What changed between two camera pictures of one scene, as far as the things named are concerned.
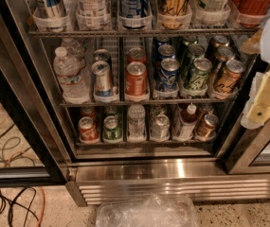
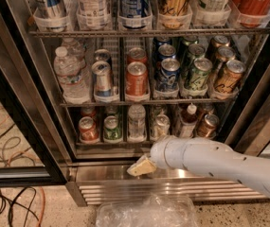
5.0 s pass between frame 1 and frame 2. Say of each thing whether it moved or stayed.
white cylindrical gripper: moved
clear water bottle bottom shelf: stayed
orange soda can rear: stayed
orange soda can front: stayed
